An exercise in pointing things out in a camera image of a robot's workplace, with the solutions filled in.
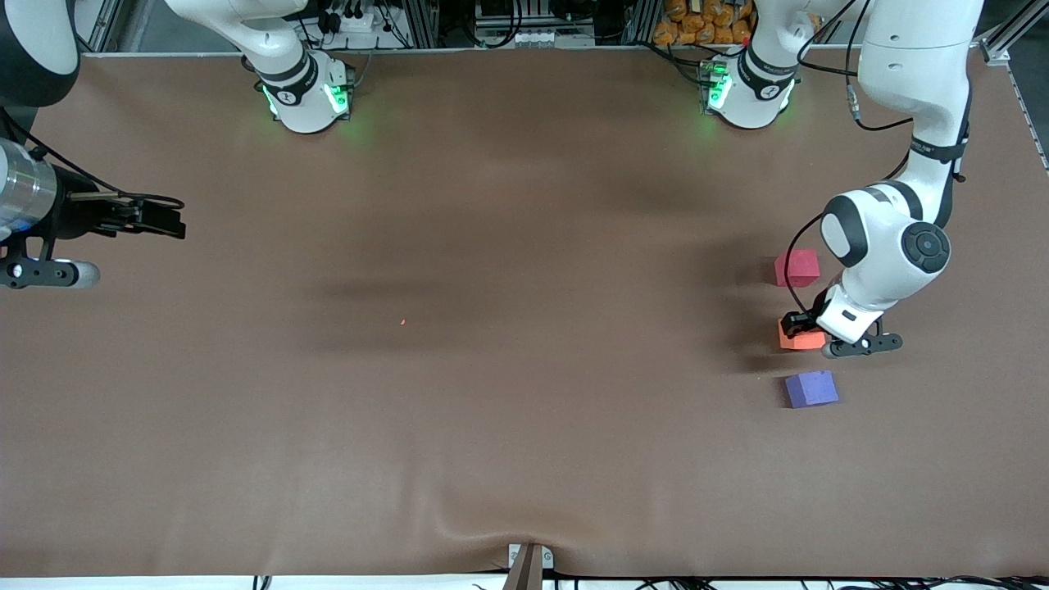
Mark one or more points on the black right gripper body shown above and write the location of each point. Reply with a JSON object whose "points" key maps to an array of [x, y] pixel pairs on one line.
{"points": [[75, 215]]}

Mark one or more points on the orange foam block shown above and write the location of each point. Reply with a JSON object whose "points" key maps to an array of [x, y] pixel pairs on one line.
{"points": [[803, 341]]}

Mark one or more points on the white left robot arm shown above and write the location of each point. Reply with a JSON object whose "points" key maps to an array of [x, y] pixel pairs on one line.
{"points": [[910, 57]]}

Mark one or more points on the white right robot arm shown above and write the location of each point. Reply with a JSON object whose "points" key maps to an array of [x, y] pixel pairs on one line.
{"points": [[303, 106]]}

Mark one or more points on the red foam block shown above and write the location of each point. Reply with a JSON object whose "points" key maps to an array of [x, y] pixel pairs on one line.
{"points": [[796, 268]]}

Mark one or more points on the purple foam block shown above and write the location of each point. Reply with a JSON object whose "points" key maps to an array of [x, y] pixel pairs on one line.
{"points": [[812, 389]]}

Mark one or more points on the white power strip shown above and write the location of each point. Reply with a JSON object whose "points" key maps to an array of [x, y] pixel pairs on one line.
{"points": [[352, 20]]}

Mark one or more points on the brown table mat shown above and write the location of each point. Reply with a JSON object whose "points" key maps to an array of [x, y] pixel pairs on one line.
{"points": [[524, 451]]}

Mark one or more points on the bag of orange objects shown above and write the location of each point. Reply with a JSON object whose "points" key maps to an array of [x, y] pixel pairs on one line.
{"points": [[705, 20]]}

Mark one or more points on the white terminal block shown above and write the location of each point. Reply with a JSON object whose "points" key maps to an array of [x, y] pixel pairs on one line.
{"points": [[533, 37]]}

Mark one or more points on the aluminium frame profile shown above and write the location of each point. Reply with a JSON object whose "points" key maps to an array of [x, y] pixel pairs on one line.
{"points": [[102, 24], [1012, 33]]}

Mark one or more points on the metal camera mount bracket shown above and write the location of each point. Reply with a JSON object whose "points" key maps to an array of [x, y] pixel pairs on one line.
{"points": [[529, 565]]}

